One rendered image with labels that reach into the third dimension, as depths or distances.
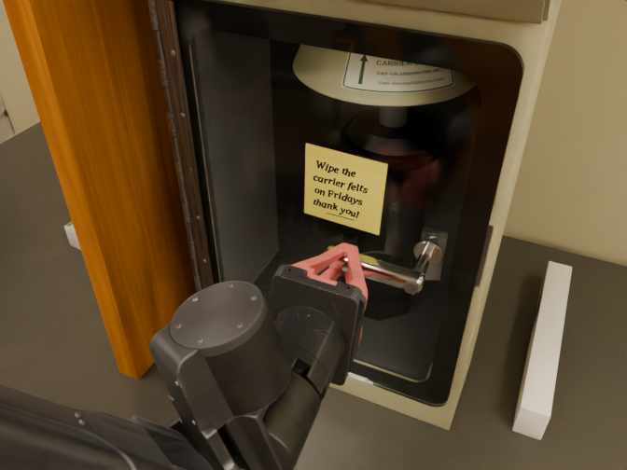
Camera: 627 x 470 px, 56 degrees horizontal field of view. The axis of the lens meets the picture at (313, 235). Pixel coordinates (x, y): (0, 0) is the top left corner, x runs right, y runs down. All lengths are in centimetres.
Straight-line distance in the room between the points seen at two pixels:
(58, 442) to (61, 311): 60
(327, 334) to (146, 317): 36
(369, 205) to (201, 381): 25
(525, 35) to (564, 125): 51
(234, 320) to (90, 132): 31
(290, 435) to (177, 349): 10
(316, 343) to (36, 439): 19
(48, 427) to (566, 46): 78
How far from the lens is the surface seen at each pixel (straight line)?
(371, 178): 51
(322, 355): 41
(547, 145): 96
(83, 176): 60
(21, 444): 31
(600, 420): 79
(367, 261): 50
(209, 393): 34
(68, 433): 32
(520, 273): 95
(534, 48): 45
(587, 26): 89
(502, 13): 41
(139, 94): 64
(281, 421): 38
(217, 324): 33
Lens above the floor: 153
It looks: 38 degrees down
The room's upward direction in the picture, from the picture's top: straight up
